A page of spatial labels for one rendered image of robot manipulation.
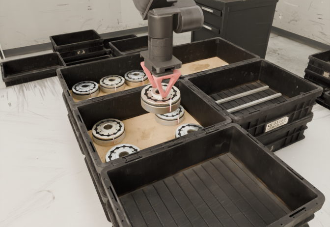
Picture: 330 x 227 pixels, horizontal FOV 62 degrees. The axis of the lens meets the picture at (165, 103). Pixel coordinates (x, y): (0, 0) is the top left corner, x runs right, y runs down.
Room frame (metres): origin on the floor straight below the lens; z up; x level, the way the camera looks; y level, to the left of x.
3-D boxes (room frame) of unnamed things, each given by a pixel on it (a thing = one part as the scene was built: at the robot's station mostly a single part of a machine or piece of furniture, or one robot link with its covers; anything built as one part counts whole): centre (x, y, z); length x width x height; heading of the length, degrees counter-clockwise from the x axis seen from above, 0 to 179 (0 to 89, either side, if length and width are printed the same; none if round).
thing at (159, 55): (0.61, 0.01, 1.16); 0.10 x 0.07 x 0.07; 27
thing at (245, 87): (0.86, -0.31, 0.87); 0.40 x 0.30 x 0.11; 118
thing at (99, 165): (0.67, 0.05, 0.92); 0.40 x 0.30 x 0.02; 118
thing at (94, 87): (0.95, 0.32, 0.86); 0.10 x 0.10 x 0.01
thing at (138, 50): (2.15, 0.23, 0.37); 0.40 x 0.30 x 0.45; 119
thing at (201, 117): (0.67, 0.05, 0.87); 0.40 x 0.30 x 0.11; 118
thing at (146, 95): (0.61, 0.01, 1.03); 0.10 x 0.10 x 0.01
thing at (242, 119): (0.86, -0.31, 0.92); 0.40 x 0.30 x 0.02; 118
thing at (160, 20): (0.61, 0.00, 1.22); 0.07 x 0.06 x 0.07; 119
